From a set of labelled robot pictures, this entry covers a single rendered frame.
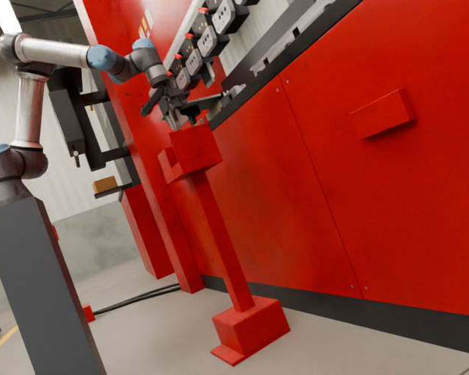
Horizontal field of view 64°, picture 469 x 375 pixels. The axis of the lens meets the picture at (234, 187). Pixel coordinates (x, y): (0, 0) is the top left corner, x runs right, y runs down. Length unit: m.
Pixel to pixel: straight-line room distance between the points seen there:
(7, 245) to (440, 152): 1.31
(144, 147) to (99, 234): 6.11
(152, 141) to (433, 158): 2.05
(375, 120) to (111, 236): 7.95
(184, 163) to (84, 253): 7.42
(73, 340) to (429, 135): 1.25
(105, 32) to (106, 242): 6.25
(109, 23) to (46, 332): 2.11
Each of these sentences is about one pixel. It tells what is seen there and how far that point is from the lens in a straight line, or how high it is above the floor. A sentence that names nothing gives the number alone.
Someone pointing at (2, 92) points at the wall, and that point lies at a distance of 9.39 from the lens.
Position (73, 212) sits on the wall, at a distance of 8.65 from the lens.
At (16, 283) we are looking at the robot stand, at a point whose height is 0.51.
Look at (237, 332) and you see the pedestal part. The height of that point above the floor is 0.09.
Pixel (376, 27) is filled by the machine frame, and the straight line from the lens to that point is 0.92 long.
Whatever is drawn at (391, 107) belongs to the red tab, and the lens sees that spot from 0.89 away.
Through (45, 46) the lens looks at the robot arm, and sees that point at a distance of 1.47.
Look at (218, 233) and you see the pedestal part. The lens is 1.37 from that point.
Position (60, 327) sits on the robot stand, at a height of 0.32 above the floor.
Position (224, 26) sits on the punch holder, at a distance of 1.63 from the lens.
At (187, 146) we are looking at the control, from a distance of 1.31.
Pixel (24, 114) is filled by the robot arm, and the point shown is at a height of 1.10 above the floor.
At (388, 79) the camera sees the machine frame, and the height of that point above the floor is 0.65.
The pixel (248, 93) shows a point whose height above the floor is 0.85.
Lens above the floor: 0.54
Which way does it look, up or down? 1 degrees up
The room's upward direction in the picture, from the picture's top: 21 degrees counter-clockwise
